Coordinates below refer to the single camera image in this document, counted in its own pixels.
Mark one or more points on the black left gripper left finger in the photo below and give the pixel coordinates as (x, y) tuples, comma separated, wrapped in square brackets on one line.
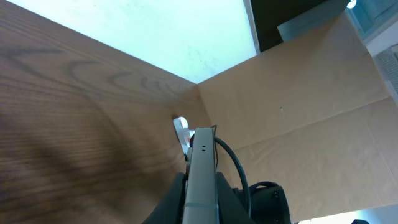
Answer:
[(170, 209)]

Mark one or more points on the white power strip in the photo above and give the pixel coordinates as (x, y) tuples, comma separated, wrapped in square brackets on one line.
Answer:
[(184, 133)]

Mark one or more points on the cardboard panel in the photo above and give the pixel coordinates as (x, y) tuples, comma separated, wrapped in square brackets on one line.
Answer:
[(313, 115)]

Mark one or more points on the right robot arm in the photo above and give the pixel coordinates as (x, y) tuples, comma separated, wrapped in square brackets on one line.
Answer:
[(263, 202)]

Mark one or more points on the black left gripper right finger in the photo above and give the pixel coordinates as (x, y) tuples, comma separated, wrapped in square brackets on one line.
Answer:
[(230, 209)]

